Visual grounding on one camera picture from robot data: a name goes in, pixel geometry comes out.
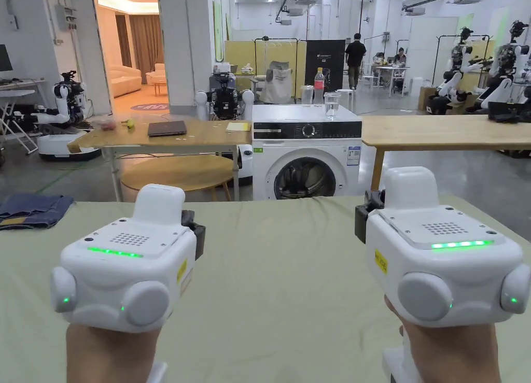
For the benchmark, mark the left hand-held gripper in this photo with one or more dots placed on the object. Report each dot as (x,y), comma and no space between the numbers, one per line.
(124,271)

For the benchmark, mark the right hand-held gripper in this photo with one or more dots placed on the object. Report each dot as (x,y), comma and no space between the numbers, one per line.
(452,271)

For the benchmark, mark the person's right hand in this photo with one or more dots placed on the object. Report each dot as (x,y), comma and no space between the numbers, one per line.
(456,354)

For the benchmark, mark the person's left hand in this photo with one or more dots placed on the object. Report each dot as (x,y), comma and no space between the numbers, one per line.
(108,356)

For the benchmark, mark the dark blue garment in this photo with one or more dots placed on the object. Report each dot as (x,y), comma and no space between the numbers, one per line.
(33,211)

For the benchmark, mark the bed with pale green sheet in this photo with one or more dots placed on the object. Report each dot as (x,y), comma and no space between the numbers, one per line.
(282,275)

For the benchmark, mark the white wheeled robot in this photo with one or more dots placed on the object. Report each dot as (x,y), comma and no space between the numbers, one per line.
(66,105)

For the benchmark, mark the white washing machine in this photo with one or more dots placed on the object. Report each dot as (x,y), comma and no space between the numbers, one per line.
(307,159)

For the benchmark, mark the cream sofa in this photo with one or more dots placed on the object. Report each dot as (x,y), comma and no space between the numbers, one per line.
(124,80)

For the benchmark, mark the white and black robot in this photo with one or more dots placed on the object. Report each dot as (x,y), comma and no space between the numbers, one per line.
(224,99)

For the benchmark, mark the cream armchair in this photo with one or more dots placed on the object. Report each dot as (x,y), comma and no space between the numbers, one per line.
(157,74)

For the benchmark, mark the white humanoid robot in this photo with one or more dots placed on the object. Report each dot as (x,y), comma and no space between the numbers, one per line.
(508,72)
(456,68)

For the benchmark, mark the desk with monitor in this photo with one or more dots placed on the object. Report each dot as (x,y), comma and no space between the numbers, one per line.
(16,88)

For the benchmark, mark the group of people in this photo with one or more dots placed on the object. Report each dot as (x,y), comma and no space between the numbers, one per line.
(398,61)

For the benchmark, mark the black standing banner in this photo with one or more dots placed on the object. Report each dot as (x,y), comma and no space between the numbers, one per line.
(325,63)

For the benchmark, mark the black clothes rack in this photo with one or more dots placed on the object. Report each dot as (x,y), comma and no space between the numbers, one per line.
(276,41)

